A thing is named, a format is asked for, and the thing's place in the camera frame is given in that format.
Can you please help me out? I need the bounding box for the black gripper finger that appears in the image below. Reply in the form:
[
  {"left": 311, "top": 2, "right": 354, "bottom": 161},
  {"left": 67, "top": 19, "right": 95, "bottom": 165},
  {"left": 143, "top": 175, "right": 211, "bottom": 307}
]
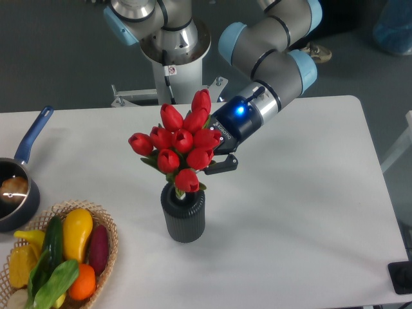
[{"left": 203, "top": 154, "right": 238, "bottom": 175}]

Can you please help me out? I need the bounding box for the yellow corn cob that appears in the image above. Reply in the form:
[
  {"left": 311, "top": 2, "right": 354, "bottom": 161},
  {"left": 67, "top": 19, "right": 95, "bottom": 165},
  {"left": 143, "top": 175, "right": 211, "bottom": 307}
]
[{"left": 9, "top": 244, "right": 40, "bottom": 288}]

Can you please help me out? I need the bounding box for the green cucumber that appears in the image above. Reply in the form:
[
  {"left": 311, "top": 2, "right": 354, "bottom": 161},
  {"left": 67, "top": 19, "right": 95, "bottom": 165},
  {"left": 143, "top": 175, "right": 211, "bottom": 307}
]
[{"left": 41, "top": 216, "right": 63, "bottom": 275}]

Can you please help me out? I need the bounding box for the brown food in pan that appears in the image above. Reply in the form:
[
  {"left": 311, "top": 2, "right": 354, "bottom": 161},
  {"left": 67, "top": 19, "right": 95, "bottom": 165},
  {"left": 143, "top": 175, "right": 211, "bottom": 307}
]
[{"left": 1, "top": 176, "right": 28, "bottom": 204}]

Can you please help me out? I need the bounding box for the large yellow squash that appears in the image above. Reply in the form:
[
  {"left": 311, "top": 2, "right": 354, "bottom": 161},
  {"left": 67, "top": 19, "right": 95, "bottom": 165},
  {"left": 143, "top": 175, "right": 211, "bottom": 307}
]
[{"left": 62, "top": 209, "right": 93, "bottom": 263}]

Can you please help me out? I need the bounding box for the woven wicker basket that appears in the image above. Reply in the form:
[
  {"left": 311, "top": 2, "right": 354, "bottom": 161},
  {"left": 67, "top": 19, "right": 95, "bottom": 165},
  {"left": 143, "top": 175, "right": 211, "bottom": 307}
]
[{"left": 1, "top": 200, "right": 118, "bottom": 309}]

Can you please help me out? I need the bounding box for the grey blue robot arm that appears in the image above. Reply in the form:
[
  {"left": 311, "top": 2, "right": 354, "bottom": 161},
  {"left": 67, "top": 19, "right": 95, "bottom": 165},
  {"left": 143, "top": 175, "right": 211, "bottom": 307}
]
[{"left": 104, "top": 1, "right": 323, "bottom": 174}]

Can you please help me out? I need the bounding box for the green leafy vegetable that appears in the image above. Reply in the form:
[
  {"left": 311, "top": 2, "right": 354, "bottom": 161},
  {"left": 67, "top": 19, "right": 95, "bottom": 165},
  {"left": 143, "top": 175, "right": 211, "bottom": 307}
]
[{"left": 24, "top": 250, "right": 79, "bottom": 308}]

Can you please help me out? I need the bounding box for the beige shoe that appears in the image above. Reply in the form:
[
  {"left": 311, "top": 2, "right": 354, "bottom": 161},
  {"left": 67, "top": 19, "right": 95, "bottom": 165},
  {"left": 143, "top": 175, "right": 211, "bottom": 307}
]
[{"left": 300, "top": 42, "right": 332, "bottom": 64}]

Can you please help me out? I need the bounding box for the orange fruit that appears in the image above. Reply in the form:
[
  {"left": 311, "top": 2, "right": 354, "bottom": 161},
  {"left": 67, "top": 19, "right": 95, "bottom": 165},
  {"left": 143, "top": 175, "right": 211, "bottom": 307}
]
[{"left": 69, "top": 263, "right": 97, "bottom": 301}]

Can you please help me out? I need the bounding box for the blue handled saucepan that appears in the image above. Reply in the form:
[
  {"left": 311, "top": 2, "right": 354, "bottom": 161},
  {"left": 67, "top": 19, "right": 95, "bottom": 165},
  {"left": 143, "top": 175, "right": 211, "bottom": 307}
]
[{"left": 1, "top": 106, "right": 54, "bottom": 232}]

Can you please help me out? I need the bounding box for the purple sweet potato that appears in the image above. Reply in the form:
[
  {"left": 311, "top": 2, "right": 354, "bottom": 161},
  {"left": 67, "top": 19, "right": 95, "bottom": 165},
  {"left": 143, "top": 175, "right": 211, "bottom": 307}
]
[{"left": 89, "top": 225, "right": 109, "bottom": 276}]

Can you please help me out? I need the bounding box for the white garlic bulb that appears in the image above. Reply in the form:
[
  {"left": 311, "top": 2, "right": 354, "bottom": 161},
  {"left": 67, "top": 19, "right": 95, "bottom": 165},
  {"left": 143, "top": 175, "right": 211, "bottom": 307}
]
[{"left": 6, "top": 289, "right": 28, "bottom": 309}]

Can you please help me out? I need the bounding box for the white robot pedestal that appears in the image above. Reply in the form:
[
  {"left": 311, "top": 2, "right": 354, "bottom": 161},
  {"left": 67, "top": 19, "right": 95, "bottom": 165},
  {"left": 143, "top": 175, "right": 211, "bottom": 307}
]
[{"left": 111, "top": 15, "right": 229, "bottom": 108}]

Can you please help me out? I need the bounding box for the black device at edge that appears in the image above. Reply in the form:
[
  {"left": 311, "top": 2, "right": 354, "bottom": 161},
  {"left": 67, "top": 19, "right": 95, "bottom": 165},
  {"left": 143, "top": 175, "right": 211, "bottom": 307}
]
[{"left": 388, "top": 261, "right": 411, "bottom": 295}]

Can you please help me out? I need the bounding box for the red tulip bouquet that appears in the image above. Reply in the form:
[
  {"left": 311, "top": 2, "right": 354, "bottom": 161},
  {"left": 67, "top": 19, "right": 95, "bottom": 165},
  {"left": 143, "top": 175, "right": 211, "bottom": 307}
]
[{"left": 128, "top": 89, "right": 221, "bottom": 199}]

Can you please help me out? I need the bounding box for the yellow banana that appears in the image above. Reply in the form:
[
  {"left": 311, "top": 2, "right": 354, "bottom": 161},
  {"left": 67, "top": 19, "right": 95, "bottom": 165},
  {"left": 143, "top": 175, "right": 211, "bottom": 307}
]
[{"left": 13, "top": 229, "right": 68, "bottom": 309}]

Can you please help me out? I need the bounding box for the blue translucent container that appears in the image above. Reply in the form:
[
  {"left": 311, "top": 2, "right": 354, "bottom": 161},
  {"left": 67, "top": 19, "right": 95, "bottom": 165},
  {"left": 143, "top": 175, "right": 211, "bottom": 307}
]
[{"left": 373, "top": 0, "right": 411, "bottom": 56}]

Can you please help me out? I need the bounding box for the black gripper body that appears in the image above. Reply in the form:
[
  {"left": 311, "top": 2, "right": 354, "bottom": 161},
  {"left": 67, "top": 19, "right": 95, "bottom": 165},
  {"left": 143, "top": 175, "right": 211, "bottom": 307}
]
[{"left": 210, "top": 95, "right": 263, "bottom": 155}]

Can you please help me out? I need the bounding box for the dark grey ribbed vase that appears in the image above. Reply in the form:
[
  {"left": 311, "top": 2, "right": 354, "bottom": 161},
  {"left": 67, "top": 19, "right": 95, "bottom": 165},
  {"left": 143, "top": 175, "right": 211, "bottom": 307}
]
[{"left": 160, "top": 183, "right": 205, "bottom": 243}]

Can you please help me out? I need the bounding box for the white frame at right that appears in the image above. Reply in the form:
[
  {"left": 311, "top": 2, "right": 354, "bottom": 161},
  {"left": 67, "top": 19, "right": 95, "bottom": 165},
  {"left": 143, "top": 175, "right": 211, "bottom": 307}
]
[{"left": 380, "top": 111, "right": 411, "bottom": 174}]

